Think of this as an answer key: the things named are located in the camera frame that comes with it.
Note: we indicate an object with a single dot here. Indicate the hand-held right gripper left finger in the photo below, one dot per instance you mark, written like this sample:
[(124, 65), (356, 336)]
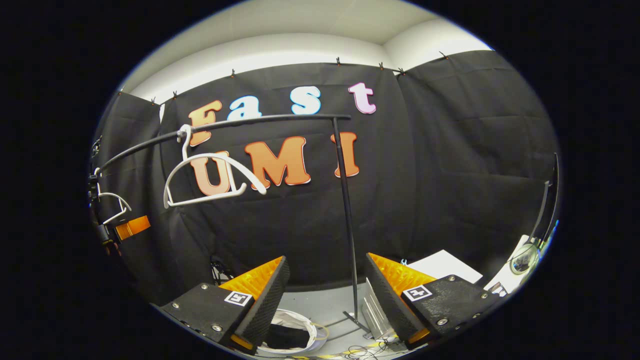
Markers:
[(267, 305)]

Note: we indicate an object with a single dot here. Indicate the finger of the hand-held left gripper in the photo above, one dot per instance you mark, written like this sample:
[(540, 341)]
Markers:
[(132, 227)]

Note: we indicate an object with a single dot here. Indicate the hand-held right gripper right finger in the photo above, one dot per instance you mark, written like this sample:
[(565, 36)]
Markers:
[(387, 305)]

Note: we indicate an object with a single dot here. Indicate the black knit cardigan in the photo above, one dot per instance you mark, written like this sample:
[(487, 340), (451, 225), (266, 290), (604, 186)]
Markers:
[(287, 337)]

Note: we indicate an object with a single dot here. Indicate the white laundry hamper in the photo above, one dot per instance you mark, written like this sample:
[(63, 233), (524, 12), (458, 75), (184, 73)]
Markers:
[(312, 327)]

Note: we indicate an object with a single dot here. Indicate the white plastic clothes hanger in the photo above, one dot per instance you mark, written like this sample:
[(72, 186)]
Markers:
[(115, 194), (205, 198)]

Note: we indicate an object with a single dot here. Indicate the black metal clothes rack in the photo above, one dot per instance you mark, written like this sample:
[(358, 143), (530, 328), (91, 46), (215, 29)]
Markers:
[(344, 200)]

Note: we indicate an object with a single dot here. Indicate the silver ribbed metal panel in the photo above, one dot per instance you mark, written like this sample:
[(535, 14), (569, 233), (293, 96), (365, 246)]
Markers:
[(376, 312)]

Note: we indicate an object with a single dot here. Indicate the black tripod stand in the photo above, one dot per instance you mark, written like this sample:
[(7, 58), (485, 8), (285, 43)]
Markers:
[(220, 272)]

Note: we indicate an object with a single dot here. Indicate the white flat board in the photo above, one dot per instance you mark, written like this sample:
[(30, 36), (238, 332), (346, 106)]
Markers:
[(442, 267)]

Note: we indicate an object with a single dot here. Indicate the white device with lens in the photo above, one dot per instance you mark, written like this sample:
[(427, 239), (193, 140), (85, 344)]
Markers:
[(522, 262)]

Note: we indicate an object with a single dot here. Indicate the black backdrop cloth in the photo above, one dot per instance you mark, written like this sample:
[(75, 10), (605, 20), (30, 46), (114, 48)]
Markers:
[(450, 175)]

